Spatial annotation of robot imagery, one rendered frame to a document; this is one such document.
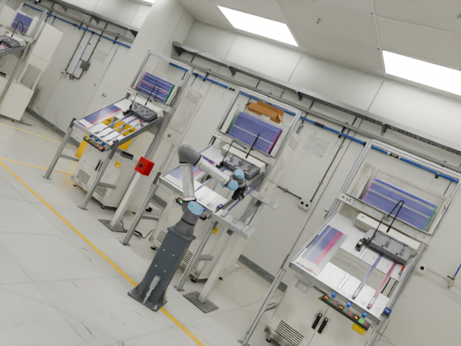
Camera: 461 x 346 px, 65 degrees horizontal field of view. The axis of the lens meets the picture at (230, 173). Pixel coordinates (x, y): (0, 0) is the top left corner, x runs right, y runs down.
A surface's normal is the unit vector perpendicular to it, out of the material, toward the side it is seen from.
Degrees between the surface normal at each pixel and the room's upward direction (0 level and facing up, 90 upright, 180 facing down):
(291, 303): 90
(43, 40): 90
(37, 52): 90
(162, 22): 90
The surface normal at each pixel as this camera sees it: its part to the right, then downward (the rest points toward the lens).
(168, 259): -0.16, -0.04
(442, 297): -0.47, -0.19
